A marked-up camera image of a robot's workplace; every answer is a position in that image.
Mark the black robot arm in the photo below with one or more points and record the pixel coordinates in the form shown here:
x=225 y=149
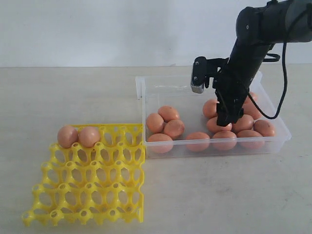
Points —
x=257 y=31

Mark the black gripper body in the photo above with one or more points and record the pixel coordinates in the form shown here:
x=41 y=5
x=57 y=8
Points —
x=231 y=85

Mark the clear plastic bin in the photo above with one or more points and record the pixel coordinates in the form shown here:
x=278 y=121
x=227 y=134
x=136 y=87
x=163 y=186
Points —
x=175 y=91

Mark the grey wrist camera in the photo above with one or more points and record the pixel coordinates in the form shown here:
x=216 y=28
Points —
x=201 y=73

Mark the yellow plastic egg tray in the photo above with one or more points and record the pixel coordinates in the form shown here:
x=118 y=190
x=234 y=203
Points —
x=98 y=183

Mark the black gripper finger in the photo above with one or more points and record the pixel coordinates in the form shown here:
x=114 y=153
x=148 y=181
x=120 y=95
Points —
x=223 y=117
x=236 y=114

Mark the brown egg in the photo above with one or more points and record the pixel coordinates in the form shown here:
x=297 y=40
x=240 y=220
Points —
x=209 y=108
x=214 y=128
x=168 y=113
x=89 y=136
x=225 y=140
x=244 y=123
x=265 y=128
x=250 y=109
x=164 y=143
x=200 y=141
x=67 y=135
x=155 y=123
x=174 y=128
x=254 y=97
x=250 y=139

